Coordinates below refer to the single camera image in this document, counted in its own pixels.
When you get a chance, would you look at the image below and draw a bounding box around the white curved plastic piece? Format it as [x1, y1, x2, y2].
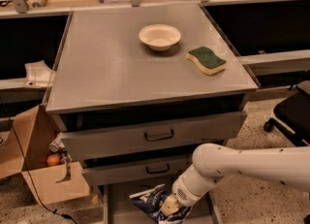
[23, 60, 56, 87]

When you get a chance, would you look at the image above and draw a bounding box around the white gripper with vent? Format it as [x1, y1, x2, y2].
[161, 176, 202, 216]

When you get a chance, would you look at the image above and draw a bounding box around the crumpled can in box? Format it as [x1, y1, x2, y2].
[48, 138, 65, 153]

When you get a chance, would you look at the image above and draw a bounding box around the middle grey drawer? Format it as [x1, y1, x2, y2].
[79, 143, 201, 186]

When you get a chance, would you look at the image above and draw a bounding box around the blue chip bag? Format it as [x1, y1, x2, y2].
[129, 184, 192, 224]

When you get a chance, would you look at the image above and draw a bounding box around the black floor cable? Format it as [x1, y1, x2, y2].
[0, 98, 78, 224]

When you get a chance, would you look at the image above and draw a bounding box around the bottom grey drawer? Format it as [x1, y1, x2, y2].
[104, 172, 210, 224]

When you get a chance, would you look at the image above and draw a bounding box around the grey drawer cabinet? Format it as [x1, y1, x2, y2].
[44, 4, 260, 224]

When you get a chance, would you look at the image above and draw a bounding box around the cardboard box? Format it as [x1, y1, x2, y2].
[0, 106, 90, 205]

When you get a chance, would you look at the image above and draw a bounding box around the black office chair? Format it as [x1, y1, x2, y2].
[263, 80, 310, 224]

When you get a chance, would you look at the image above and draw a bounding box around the top grey drawer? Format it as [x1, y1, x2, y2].
[60, 93, 247, 166]

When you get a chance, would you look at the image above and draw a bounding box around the orange fruit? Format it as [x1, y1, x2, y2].
[46, 154, 60, 167]

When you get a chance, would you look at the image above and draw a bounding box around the grey drawer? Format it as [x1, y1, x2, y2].
[79, 143, 201, 186]
[104, 172, 210, 224]
[60, 93, 247, 166]

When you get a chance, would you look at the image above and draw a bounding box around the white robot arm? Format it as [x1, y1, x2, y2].
[161, 144, 310, 216]

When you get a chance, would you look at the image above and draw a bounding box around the white bowl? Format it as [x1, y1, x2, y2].
[139, 24, 181, 51]

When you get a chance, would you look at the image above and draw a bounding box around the yellow green sponge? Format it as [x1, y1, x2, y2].
[186, 47, 227, 76]

